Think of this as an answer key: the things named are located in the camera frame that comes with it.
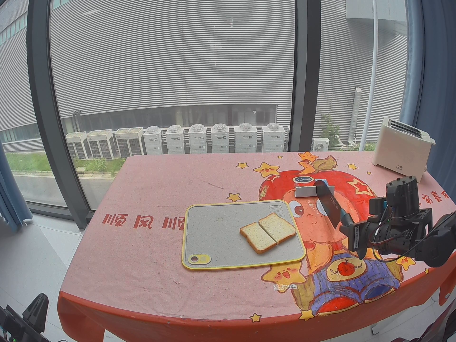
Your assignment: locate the half slice of bread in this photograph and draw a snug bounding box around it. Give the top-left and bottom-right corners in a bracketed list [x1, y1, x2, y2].
[258, 212, 297, 244]
[239, 222, 278, 255]

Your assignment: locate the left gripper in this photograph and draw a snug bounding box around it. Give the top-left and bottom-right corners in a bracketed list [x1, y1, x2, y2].
[0, 293, 50, 342]

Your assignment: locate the window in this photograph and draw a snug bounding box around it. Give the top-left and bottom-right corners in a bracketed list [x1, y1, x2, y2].
[0, 0, 423, 231]

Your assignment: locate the white knife rest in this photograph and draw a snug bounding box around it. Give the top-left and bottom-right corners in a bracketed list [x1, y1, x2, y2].
[295, 179, 336, 199]

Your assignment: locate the blue curtain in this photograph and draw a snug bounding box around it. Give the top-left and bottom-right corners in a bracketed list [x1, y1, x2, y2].
[396, 0, 456, 207]
[0, 139, 33, 233]

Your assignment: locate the knife with blue-green handle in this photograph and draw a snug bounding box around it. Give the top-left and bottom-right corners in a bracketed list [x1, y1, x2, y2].
[313, 179, 354, 229]

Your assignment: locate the cutting board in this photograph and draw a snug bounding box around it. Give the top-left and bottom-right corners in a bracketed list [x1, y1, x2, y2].
[181, 199, 307, 271]

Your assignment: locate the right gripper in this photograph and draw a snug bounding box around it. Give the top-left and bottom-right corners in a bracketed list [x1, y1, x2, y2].
[339, 221, 393, 262]

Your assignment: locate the cream toaster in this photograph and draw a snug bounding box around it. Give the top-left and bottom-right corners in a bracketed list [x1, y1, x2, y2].
[371, 117, 436, 184]

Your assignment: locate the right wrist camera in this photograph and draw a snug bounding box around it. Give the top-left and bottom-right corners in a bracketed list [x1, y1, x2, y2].
[368, 197, 389, 223]

